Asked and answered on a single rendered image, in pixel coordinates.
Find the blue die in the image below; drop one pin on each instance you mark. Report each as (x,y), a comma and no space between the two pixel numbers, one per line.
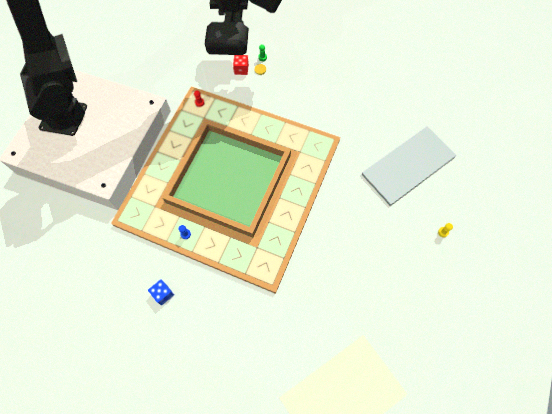
(161,292)

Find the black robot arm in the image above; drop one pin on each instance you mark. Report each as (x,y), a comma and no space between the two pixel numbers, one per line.
(47,75)

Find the blue pawn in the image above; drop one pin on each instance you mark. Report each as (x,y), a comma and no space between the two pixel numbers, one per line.
(184,233)

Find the yellow pawn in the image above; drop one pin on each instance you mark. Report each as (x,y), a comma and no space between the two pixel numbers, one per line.
(444,231)

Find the red pawn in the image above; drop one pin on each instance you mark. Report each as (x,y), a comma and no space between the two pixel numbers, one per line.
(198,101)

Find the red die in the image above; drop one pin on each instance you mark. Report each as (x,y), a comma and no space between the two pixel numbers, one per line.
(240,64)

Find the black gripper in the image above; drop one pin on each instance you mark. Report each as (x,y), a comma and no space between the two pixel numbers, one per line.
(228,37)

